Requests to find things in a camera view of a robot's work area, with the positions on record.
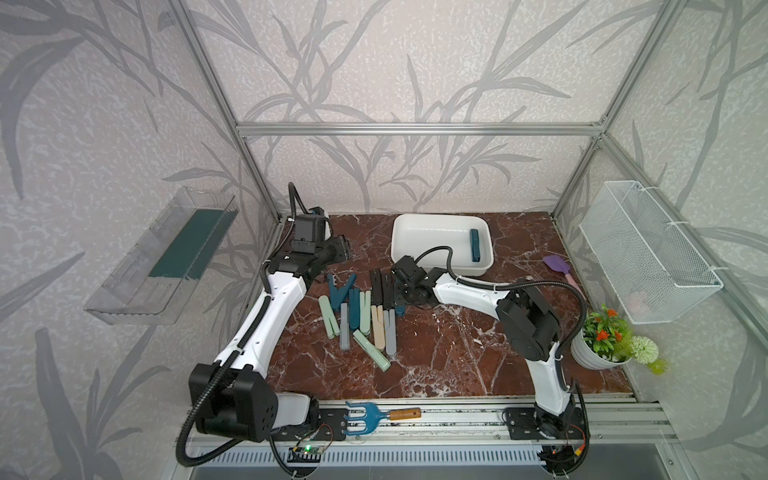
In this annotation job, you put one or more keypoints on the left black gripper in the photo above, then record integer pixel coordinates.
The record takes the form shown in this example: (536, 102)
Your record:
(341, 248)

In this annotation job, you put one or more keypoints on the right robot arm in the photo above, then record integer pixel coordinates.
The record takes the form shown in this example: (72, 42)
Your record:
(530, 325)

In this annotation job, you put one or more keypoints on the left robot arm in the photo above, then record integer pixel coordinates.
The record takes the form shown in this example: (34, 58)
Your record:
(231, 399)

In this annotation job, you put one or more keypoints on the grey-blue pruning pliers right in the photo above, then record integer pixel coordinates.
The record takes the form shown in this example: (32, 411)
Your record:
(390, 332)

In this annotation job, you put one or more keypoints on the mint pruning pliers upright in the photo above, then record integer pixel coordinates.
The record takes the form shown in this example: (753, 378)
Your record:
(365, 312)

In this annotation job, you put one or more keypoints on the open teal pruning pliers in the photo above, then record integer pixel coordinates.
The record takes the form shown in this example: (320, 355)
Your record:
(339, 294)

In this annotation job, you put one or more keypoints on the white rectangular storage box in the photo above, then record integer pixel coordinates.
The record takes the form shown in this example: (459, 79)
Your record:
(414, 234)

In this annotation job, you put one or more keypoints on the mint pruning pliers left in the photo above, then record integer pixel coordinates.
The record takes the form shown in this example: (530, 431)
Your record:
(329, 318)

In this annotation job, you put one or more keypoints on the mint pruning pliers diagonal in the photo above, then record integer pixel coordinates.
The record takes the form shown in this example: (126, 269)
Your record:
(371, 350)

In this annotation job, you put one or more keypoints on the grey pruning pliers left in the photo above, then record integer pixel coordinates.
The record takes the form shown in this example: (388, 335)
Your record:
(344, 335)

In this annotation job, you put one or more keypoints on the blue garden hand fork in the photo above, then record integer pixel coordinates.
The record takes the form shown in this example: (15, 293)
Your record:
(372, 416)

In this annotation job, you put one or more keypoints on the purple pink silicone spatula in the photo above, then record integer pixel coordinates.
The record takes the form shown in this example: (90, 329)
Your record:
(560, 265)

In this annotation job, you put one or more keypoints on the potted artificial flower plant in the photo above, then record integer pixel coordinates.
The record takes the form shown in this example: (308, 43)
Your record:
(607, 341)

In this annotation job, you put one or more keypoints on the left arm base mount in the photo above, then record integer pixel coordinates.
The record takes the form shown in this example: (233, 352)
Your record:
(325, 425)

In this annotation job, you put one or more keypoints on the clear plastic wall shelf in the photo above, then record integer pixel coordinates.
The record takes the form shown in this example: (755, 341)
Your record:
(158, 276)

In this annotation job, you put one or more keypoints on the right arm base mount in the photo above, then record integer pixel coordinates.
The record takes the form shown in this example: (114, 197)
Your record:
(534, 423)

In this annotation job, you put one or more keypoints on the white wire mesh basket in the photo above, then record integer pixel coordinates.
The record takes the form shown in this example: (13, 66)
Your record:
(654, 269)

